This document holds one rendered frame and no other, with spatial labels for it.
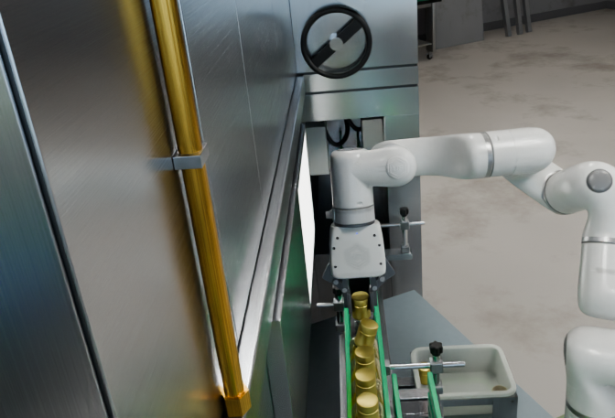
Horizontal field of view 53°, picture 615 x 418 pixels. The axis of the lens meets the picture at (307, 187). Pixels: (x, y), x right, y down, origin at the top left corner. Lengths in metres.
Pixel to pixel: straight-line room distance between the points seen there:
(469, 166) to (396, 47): 0.86
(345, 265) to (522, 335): 2.01
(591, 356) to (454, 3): 7.74
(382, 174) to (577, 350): 0.45
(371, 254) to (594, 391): 0.45
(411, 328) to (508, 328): 1.31
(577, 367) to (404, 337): 0.71
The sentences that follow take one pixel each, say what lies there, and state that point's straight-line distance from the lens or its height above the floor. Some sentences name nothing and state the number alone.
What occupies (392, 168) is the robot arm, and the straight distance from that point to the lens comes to 1.08.
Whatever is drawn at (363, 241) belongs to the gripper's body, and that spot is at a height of 1.31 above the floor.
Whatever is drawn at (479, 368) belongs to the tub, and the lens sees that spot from 1.67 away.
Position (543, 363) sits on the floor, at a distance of 2.93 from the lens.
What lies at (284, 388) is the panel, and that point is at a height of 1.19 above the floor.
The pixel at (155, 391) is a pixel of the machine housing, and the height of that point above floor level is 1.57.
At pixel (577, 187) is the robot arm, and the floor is 1.38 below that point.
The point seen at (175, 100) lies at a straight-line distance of 0.52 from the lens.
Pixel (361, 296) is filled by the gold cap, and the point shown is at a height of 1.20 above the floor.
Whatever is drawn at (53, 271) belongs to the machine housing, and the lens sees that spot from 0.35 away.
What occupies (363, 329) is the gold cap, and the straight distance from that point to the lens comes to 1.14.
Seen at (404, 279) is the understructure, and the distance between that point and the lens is 2.27.
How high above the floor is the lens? 1.86
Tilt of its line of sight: 24 degrees down
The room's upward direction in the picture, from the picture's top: 6 degrees counter-clockwise
